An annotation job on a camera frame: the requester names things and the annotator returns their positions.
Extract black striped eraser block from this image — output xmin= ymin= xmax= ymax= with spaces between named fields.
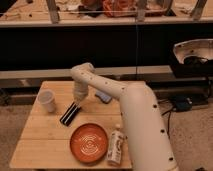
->
xmin=60 ymin=102 xmax=81 ymax=126

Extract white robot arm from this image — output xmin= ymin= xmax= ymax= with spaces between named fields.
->
xmin=70 ymin=63 xmax=180 ymax=171

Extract blue sponge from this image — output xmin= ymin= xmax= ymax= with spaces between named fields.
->
xmin=95 ymin=91 xmax=112 ymax=104

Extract translucent plastic cup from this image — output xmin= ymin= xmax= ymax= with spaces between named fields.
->
xmin=37 ymin=89 xmax=56 ymax=113

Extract orange plate with white pattern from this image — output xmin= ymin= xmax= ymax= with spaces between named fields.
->
xmin=70 ymin=123 xmax=108 ymax=164

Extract white plastic bottle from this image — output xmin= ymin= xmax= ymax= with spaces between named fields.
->
xmin=107 ymin=124 xmax=124 ymax=166

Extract red object on shelf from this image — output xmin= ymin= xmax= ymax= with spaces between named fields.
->
xmin=103 ymin=0 xmax=137 ymax=17

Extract long wooden shelf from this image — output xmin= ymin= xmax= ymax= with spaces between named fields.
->
xmin=0 ymin=0 xmax=213 ymax=28

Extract black cables on floor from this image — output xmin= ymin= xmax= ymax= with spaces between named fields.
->
xmin=158 ymin=93 xmax=201 ymax=141

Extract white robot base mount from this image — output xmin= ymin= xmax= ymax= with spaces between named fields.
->
xmin=173 ymin=38 xmax=213 ymax=64

